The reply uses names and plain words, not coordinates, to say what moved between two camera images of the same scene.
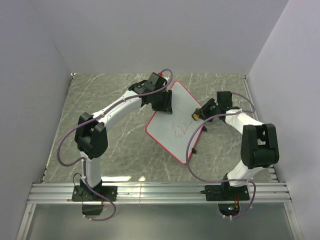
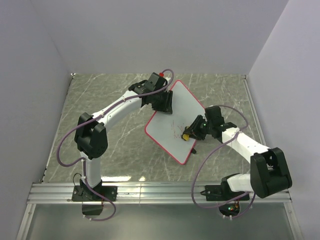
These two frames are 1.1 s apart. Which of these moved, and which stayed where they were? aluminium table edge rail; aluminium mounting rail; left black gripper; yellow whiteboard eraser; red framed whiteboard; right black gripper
Moved: yellow whiteboard eraser; right black gripper
Stayed: aluminium table edge rail; left black gripper; aluminium mounting rail; red framed whiteboard
